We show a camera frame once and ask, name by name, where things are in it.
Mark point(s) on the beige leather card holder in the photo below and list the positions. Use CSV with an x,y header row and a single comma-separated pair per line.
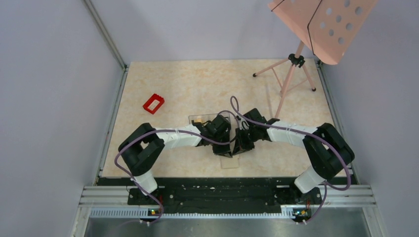
x,y
229,163

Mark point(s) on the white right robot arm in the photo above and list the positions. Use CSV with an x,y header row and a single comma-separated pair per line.
x,y
327,150

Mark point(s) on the red plastic frame block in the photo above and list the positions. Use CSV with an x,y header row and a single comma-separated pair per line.
x,y
153,103

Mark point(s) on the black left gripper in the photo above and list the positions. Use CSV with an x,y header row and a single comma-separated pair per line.
x,y
224,150

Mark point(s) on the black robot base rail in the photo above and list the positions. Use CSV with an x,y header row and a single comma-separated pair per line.
x,y
219,195

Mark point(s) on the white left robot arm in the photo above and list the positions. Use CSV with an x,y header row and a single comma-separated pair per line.
x,y
141,149

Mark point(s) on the clear plastic card box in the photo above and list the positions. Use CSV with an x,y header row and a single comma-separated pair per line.
x,y
209,118

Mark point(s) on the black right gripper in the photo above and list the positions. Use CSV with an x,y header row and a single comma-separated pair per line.
x,y
240,145

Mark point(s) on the pink music stand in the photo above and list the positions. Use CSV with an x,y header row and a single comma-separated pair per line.
x,y
326,27

